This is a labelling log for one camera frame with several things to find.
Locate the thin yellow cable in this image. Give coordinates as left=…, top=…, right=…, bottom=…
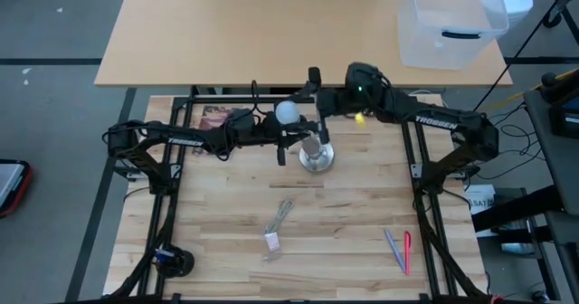
left=479, top=67, right=579, bottom=113

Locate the clear plastic storage bin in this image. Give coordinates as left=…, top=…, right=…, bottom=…
left=396, top=0, right=511, bottom=71

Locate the tan wooden desk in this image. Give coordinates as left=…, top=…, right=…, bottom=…
left=93, top=0, right=514, bottom=88

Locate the black looped camera cable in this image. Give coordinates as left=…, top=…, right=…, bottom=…
left=249, top=80, right=261, bottom=115

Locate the grey purple pen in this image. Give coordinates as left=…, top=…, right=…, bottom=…
left=383, top=227, right=407, bottom=273

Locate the black aluminium table frame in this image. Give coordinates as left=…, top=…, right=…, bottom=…
left=103, top=93, right=489, bottom=304

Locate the silver metal lamp base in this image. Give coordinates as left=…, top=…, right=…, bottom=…
left=298, top=134, right=337, bottom=174

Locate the white labelled box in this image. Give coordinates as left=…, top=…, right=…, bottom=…
left=465, top=184, right=497, bottom=214

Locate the dark grey side table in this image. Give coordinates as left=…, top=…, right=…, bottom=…
left=472, top=89, right=579, bottom=304

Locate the red-edged black case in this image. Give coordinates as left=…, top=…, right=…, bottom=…
left=0, top=158, right=35, bottom=219

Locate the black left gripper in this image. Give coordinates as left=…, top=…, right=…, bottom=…
left=223, top=108, right=302, bottom=167

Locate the black device blue label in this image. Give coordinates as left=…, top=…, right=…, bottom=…
left=548, top=99, right=579, bottom=140

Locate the clear lamp power cord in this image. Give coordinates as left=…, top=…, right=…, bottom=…
left=261, top=198, right=296, bottom=262

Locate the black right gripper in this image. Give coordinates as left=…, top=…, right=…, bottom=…
left=289, top=67, right=351, bottom=145

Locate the pink pen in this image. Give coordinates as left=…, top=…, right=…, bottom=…
left=403, top=230, right=413, bottom=277

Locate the black leaning stand pole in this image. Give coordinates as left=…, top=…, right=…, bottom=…
left=472, top=0, right=579, bottom=112

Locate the white led lightbulb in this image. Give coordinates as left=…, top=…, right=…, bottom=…
left=275, top=100, right=301, bottom=126

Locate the white round container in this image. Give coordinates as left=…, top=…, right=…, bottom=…
left=497, top=0, right=535, bottom=28

